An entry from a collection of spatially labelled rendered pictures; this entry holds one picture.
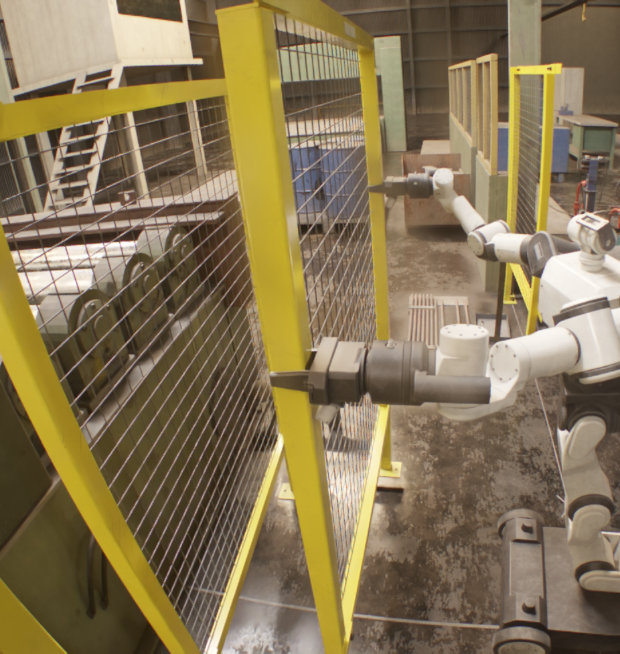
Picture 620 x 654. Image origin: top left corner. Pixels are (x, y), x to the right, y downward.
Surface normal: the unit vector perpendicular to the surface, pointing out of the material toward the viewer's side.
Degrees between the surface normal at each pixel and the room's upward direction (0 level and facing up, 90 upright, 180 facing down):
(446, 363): 77
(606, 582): 90
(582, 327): 68
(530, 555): 0
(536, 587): 0
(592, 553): 90
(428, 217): 90
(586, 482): 90
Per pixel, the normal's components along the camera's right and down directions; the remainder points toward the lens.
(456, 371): -0.25, 0.27
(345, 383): -0.22, 0.49
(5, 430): 0.97, 0.02
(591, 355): -0.70, 0.04
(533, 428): -0.11, -0.87
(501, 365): -0.92, 0.15
